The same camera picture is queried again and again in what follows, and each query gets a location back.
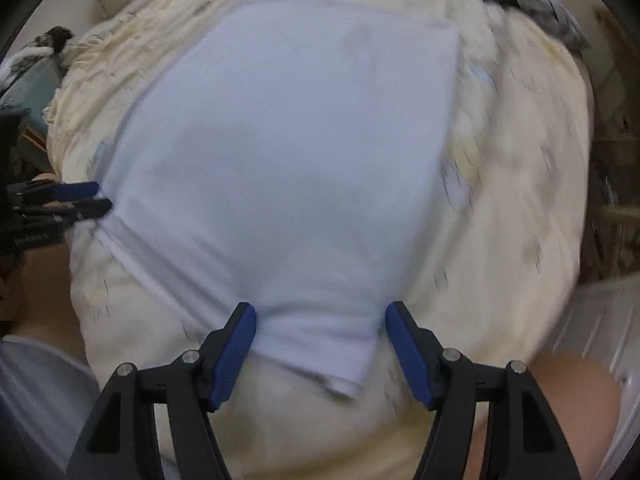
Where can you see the white cabinet door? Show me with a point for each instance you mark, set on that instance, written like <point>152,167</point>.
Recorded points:
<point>600,320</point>

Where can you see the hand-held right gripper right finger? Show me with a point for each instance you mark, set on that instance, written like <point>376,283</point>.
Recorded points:
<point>407,355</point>

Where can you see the yellow cartoon-print bed sheet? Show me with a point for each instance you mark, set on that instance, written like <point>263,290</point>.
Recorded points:
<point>525,210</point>

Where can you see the white printed t-shirt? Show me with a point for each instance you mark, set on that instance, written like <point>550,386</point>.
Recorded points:
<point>300,135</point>

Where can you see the person's left leg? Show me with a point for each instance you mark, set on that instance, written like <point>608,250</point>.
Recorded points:
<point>55,285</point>

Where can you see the person's right leg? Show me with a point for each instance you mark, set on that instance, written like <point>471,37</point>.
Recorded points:
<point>550,400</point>

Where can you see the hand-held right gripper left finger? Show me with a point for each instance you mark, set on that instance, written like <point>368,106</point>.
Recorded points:
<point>232,360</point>

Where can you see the person's leg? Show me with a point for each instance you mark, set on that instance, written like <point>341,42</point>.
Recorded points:
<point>55,285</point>
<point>550,400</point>

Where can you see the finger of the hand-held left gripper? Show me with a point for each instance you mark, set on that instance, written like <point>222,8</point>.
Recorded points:
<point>75,211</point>
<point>75,191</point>

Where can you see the teal orange-striped mattress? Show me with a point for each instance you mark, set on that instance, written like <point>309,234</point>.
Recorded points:
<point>30,90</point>

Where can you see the person's grey shorts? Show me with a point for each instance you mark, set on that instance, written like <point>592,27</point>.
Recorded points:
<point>40,400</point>

